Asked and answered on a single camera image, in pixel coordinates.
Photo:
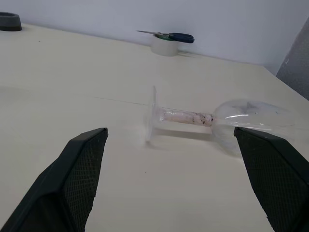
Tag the clear plastic bottle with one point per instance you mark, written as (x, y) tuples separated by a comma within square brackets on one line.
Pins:
[(183, 118)]

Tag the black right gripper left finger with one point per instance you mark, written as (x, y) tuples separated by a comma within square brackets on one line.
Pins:
[(60, 183)]

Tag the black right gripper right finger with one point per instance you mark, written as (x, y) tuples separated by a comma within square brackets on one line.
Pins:
[(277, 178)]

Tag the whitish tape roll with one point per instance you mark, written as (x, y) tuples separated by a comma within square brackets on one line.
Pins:
[(164, 48)]

